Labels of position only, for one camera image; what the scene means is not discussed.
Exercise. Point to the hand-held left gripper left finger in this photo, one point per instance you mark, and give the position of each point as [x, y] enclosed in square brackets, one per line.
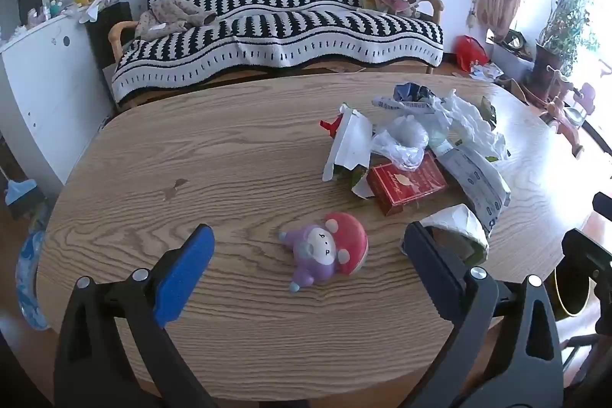
[184, 279]

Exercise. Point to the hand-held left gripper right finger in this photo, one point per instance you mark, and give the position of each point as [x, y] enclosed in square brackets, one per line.
[430, 260]

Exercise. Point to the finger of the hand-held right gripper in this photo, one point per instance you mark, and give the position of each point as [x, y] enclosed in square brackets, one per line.
[585, 255]
[603, 205]

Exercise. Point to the black gold-rimmed trash can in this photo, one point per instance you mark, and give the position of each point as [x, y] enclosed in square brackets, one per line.
[571, 293]

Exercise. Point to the white paper cup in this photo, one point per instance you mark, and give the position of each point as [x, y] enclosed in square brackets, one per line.
[459, 221]

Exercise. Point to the red cardboard box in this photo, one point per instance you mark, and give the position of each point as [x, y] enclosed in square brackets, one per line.
[406, 183]

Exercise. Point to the white package with blue ovals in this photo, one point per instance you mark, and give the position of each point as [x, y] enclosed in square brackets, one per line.
[478, 183]

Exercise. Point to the green white wrapper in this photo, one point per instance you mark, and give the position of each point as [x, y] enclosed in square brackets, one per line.
[361, 189]

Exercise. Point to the purple mushroom-cap toy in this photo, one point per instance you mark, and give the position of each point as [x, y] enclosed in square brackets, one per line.
[330, 255]

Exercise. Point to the clear plastic bag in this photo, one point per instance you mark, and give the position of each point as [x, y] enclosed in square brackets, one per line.
[401, 140]

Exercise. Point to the torn white paper package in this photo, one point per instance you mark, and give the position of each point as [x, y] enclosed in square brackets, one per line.
[351, 140]

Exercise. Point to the white plastic bag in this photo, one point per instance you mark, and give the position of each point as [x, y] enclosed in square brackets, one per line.
[466, 121]

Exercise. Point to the dark green wrapper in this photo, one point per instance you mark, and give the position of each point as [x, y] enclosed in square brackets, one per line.
[488, 111]

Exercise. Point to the small red wrapper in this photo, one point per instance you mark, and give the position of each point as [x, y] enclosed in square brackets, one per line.
[330, 123]

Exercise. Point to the dark blue wrapper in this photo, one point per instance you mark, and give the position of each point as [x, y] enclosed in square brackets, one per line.
[411, 91]

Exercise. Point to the dark wooden chair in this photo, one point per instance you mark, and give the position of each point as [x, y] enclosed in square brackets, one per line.
[581, 341]

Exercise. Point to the pink children's tricycle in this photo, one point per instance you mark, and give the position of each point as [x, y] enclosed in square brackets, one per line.
[564, 111]

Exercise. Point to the blue patterned plastic object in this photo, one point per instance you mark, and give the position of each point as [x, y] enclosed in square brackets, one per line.
[28, 274]

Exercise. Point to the grey storage box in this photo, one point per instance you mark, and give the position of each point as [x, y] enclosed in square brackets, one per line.
[511, 59]

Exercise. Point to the potted green plant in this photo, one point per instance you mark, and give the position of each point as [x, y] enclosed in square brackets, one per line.
[564, 30]

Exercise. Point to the scattered paper sheets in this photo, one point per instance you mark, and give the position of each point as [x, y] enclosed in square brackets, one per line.
[483, 71]

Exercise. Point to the red plastic bag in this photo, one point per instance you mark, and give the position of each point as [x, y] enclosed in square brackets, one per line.
[468, 52]

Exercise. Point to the white cabinet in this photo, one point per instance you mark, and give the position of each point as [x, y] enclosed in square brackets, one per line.
[43, 92]

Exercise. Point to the black panel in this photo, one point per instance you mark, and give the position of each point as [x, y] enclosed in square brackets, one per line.
[103, 40]

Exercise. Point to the beige child's clothes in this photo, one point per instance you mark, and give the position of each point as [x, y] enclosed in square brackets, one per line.
[167, 13]

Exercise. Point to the black white striped blanket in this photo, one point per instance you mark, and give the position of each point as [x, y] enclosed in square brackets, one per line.
[287, 30]

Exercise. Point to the hanging wall brush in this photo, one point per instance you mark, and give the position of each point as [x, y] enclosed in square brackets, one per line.
[471, 21]

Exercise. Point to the wooden frame sofa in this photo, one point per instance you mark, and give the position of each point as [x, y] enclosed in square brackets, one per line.
[117, 33]

